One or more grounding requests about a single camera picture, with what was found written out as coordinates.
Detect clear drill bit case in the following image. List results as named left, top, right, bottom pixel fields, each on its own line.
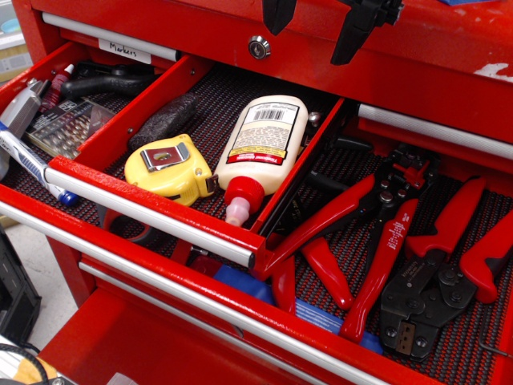
left=26, top=99, right=115, bottom=159

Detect white markers label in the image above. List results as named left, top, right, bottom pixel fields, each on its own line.
left=98, top=38, right=151, bottom=64

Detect dark grey foam block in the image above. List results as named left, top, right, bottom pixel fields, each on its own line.
left=127, top=93, right=199, bottom=152

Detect red handled pliers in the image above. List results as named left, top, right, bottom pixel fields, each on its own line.
left=272, top=237, right=353, bottom=314

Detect silver grey utility knife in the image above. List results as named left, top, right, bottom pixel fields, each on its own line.
left=1, top=79, right=50, bottom=139

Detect red handled crimping tool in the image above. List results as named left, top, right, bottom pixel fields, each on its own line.
left=380, top=177, right=512, bottom=361

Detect silver cabinet lock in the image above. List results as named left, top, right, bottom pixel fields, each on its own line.
left=248, top=35, right=271, bottom=60

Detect black handled tool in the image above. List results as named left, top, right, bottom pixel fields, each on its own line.
left=60, top=60, right=160, bottom=99

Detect red upper drawer tray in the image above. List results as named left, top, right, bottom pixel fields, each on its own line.
left=1, top=55, right=343, bottom=279

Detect white glue bottle red cap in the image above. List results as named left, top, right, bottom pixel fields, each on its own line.
left=215, top=95, right=309, bottom=227

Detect black box on floor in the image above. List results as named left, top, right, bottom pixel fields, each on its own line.
left=1, top=228, right=42, bottom=345

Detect blue package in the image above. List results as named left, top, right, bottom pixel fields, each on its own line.
left=212, top=263, right=385, bottom=355

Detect red tool cabinet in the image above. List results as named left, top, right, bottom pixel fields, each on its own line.
left=10, top=0, right=513, bottom=385

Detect silver round knob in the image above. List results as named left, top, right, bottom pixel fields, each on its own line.
left=308, top=111, right=322, bottom=127

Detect red black scissors handle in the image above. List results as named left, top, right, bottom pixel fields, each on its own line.
left=96, top=204, right=160, bottom=245

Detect black cable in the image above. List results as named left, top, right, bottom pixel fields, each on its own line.
left=0, top=342, right=51, bottom=385

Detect small red threadlocker bottle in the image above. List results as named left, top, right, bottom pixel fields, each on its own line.
left=38, top=64, right=75, bottom=113

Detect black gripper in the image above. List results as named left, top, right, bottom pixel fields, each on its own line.
left=262, top=0, right=404, bottom=65

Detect yellow tape measure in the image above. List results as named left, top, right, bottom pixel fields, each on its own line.
left=124, top=134, right=218, bottom=206

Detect blue and white pen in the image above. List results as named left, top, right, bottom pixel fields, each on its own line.
left=1, top=123, right=79, bottom=206

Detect red handled wire stripper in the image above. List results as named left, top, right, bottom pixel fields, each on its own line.
left=251, top=144, right=441, bottom=343

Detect red lower open drawer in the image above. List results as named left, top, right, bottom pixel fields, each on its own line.
left=0, top=103, right=513, bottom=385

